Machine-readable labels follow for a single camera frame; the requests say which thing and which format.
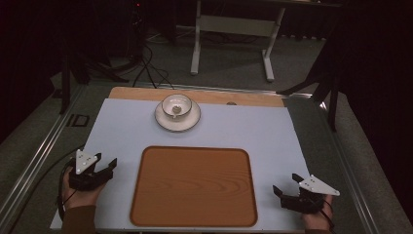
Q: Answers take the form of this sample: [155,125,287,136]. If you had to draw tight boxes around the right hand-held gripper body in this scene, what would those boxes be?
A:
[280,174,341,215]

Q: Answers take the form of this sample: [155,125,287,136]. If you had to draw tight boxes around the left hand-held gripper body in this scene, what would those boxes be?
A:
[68,148,114,192]

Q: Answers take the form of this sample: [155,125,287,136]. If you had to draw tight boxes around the person's left hand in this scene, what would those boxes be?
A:
[61,168,108,211]

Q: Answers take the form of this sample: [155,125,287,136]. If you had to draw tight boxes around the person's right hand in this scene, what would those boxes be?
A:
[301,194,334,232]

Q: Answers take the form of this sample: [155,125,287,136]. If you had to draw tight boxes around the light blue table mat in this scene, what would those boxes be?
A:
[49,97,312,233]

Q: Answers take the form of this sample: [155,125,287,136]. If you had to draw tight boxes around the white saucer with dark rim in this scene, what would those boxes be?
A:
[154,97,202,134]

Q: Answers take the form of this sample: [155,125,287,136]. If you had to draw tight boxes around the black metal stand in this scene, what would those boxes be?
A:
[278,32,345,133]
[52,35,131,115]

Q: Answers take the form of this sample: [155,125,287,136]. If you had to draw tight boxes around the brown wooden tray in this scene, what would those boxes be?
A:
[129,144,259,229]

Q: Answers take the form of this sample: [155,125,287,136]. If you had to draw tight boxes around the white bowl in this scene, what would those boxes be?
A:
[161,94,194,121]

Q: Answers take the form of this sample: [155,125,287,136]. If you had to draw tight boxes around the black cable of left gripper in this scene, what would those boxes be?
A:
[56,145,86,222]

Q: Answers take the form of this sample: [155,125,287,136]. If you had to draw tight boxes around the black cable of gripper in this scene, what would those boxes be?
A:
[319,198,336,232]
[56,145,86,222]

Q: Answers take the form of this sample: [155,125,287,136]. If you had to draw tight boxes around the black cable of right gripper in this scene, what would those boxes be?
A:
[319,198,336,232]

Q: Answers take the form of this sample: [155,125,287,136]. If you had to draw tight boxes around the aluminium rail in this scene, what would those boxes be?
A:
[316,97,382,234]
[0,83,88,226]

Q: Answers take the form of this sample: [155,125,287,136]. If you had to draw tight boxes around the black cables on floor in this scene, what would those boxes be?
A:
[131,43,174,90]

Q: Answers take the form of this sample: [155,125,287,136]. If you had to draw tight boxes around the white metal table frame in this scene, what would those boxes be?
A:
[190,0,287,83]

